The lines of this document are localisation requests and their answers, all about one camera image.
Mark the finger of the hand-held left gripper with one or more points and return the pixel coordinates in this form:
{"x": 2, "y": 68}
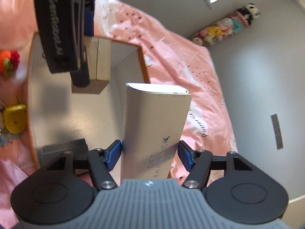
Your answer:
{"x": 81, "y": 78}
{"x": 89, "y": 22}

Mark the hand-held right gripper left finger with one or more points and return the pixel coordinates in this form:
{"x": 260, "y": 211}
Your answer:
{"x": 114, "y": 153}

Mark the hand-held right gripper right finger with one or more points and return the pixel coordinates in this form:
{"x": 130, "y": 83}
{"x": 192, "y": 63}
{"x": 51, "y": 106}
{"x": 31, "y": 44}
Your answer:
{"x": 185, "y": 154}

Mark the orange cardboard box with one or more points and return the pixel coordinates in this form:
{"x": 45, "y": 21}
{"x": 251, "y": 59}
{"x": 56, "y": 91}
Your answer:
{"x": 71, "y": 114}

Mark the white glasses case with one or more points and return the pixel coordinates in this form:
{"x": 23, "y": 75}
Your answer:
{"x": 152, "y": 124}

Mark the dark grey gift box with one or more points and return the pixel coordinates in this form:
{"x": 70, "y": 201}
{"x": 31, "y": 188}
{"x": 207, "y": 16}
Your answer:
{"x": 64, "y": 148}

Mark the orange crocheted fruit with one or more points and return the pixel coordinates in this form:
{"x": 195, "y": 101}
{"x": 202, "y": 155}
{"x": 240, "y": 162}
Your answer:
{"x": 9, "y": 62}

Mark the yellow plush toy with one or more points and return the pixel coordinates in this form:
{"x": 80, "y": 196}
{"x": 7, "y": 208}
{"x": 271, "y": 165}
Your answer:
{"x": 15, "y": 119}

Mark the pink printed blanket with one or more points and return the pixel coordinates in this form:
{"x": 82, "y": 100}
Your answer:
{"x": 171, "y": 52}

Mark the clear tube of plush toys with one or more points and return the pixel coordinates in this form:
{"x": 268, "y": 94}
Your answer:
{"x": 219, "y": 31}

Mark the panda plush toy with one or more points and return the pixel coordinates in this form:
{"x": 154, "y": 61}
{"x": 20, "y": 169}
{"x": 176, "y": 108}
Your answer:
{"x": 250, "y": 13}

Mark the grey wall switch panel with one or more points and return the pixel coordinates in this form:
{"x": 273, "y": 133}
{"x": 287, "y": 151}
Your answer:
{"x": 277, "y": 131}

